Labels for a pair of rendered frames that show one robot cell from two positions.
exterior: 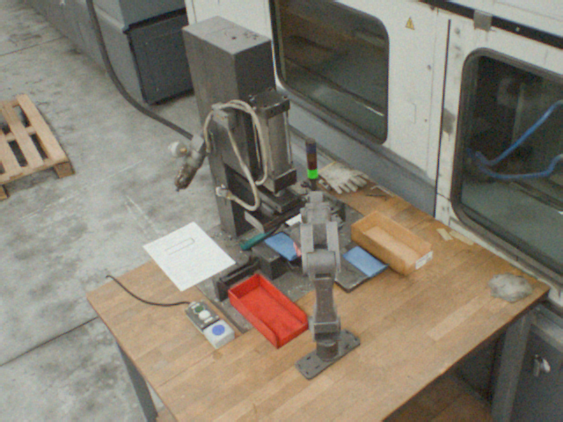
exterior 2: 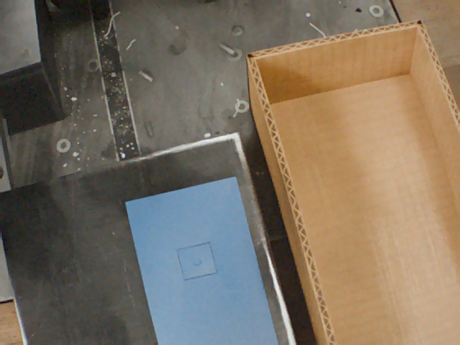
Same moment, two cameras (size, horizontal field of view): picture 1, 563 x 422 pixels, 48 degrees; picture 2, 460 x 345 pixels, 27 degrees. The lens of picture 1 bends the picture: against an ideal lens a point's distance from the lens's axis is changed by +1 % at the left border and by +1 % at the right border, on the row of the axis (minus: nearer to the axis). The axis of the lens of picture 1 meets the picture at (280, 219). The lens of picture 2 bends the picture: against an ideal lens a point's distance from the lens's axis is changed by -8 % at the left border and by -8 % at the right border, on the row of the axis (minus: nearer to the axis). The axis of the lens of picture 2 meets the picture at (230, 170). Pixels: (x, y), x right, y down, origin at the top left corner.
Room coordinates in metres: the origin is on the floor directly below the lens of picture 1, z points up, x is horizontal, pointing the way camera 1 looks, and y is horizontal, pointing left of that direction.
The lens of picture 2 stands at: (1.35, -0.35, 1.50)
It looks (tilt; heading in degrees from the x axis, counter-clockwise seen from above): 66 degrees down; 26
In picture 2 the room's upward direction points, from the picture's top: 8 degrees counter-clockwise
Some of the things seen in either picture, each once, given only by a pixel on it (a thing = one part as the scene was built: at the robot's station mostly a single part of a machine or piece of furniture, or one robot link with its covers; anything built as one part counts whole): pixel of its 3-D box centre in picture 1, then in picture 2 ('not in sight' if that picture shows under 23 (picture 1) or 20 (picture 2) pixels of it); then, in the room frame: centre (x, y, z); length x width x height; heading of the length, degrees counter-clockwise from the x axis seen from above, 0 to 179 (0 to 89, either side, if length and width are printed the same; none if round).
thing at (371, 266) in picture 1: (365, 259); (205, 299); (1.49, -0.26, 0.93); 0.15 x 0.07 x 0.03; 32
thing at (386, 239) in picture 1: (391, 242); (398, 236); (1.57, -0.36, 0.93); 0.25 x 0.13 x 0.08; 33
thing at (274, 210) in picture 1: (260, 174); not in sight; (1.63, 0.05, 1.22); 0.26 x 0.18 x 0.30; 33
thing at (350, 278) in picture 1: (350, 266); (137, 282); (1.50, -0.21, 0.91); 0.17 x 0.16 x 0.02; 123
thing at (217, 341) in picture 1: (220, 337); not in sight; (1.27, 0.22, 0.90); 0.07 x 0.07 x 0.06; 33
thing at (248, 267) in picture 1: (241, 273); not in sight; (1.48, 0.15, 0.95); 0.15 x 0.03 x 0.10; 123
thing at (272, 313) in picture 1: (267, 309); not in sight; (1.33, 0.07, 0.93); 0.25 x 0.12 x 0.06; 33
